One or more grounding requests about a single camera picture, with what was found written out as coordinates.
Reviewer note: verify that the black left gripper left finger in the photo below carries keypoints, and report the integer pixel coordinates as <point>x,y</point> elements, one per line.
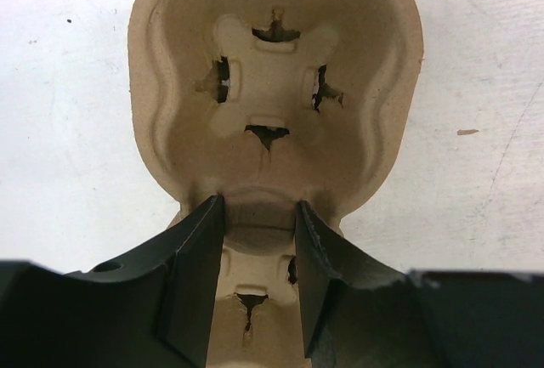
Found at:
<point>149,307</point>

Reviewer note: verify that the brown cup carrier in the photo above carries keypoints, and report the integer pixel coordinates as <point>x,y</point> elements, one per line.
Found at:
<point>268,103</point>

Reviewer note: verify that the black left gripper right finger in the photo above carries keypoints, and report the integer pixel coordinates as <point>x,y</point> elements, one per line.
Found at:
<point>359,312</point>

